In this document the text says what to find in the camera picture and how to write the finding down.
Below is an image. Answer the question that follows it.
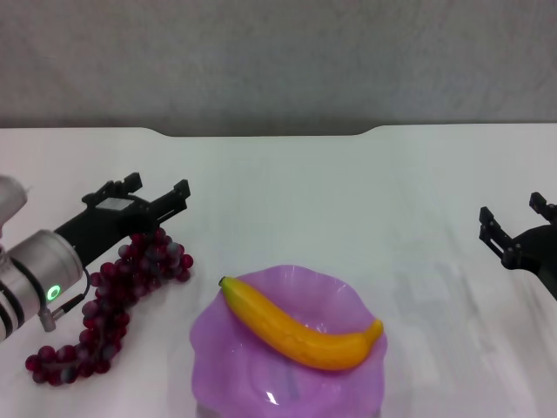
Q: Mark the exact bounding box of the dark red grape bunch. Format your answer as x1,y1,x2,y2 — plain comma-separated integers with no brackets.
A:
24,227,195,387

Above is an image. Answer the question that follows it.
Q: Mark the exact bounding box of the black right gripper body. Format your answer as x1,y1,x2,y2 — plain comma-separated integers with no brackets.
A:
500,224,557,302

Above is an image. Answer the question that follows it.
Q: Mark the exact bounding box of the yellow banana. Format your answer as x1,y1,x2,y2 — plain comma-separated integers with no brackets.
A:
217,275,386,373

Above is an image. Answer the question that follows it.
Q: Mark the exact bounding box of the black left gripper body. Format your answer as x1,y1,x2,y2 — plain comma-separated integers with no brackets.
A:
53,196,154,268

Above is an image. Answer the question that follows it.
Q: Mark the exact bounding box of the black cable with metal plug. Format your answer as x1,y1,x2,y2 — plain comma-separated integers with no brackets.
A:
37,265,95,333

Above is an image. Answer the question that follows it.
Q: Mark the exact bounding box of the purple translucent wavy bowl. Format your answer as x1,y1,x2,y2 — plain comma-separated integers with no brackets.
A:
189,264,389,415

